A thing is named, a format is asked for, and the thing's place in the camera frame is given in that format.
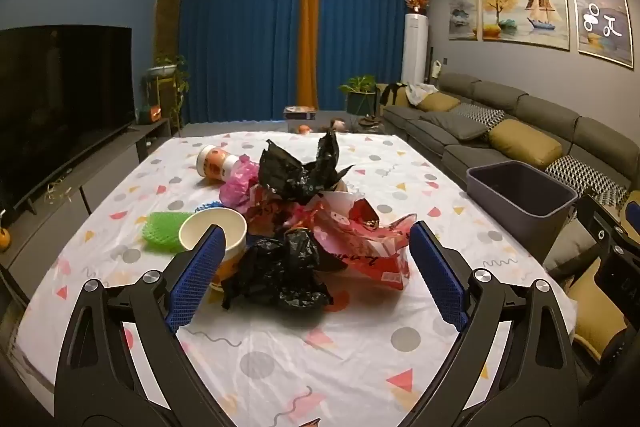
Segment potted plant in dark pot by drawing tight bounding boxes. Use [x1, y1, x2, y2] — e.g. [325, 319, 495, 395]
[339, 75, 378, 115]

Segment blue curtain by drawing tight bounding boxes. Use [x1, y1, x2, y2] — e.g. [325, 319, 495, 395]
[179, 0, 303, 125]
[316, 0, 431, 112]

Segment green foam net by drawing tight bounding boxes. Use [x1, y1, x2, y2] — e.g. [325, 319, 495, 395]
[141, 211, 196, 254]

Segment flat grey cushion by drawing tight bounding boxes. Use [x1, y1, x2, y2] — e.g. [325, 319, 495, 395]
[419, 111, 488, 142]

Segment sailboat tree painting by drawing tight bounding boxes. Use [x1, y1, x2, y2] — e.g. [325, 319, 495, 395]
[481, 0, 571, 52]

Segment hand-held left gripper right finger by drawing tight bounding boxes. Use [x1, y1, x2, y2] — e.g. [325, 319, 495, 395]
[407, 221, 583, 427]

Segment white paper bowl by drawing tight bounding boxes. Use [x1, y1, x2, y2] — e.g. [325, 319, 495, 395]
[178, 209, 249, 293]

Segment black white patterned cushion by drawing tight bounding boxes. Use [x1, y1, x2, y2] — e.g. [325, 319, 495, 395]
[452, 102, 506, 130]
[544, 154, 628, 208]

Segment orange white cup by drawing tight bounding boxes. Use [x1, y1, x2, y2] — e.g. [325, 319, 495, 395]
[196, 144, 251, 184]

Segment dark tv cabinet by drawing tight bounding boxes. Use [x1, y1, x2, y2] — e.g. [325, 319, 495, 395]
[0, 117, 171, 278]

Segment white clothes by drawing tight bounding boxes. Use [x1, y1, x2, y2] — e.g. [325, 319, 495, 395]
[405, 82, 438, 104]

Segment grey sectional sofa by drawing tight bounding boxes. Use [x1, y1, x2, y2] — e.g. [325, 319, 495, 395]
[380, 72, 640, 363]

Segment small landscape painting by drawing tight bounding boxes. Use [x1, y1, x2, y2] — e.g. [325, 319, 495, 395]
[447, 0, 483, 42]

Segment orange curtain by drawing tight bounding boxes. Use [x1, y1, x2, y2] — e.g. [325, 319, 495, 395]
[296, 0, 322, 106]

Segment spiky black plastic bag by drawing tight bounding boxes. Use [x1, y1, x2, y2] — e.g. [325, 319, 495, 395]
[259, 131, 356, 202]

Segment black television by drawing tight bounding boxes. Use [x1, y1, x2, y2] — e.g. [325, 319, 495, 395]
[0, 24, 137, 212]

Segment framed sky painting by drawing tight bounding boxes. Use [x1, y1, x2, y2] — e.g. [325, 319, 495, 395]
[569, 0, 635, 70]

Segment printed white tablecloth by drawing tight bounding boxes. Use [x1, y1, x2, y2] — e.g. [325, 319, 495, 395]
[15, 131, 578, 427]

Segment white standing air conditioner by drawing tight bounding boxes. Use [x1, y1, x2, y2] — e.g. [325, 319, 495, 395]
[401, 13, 431, 84]

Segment pink plastic bag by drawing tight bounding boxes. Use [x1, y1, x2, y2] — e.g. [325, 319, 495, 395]
[219, 154, 263, 210]

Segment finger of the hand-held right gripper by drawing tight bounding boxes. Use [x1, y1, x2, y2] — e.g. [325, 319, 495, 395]
[620, 198, 640, 235]
[576, 193, 626, 258]

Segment red plastic bag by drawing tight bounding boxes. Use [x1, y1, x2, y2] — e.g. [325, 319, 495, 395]
[250, 187, 418, 290]

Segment grey plastic bin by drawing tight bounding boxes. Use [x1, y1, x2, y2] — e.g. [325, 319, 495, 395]
[466, 160, 579, 248]

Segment small yellow cushion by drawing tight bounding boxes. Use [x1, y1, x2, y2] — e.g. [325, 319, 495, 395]
[417, 93, 462, 114]

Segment large yellow cushion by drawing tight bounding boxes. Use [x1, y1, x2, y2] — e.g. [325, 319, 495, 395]
[487, 118, 564, 170]

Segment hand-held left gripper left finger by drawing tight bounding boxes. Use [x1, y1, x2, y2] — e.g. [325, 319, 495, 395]
[54, 224, 228, 427]

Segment trailing plant in white bowl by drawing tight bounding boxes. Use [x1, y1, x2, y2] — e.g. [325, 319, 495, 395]
[146, 54, 192, 122]

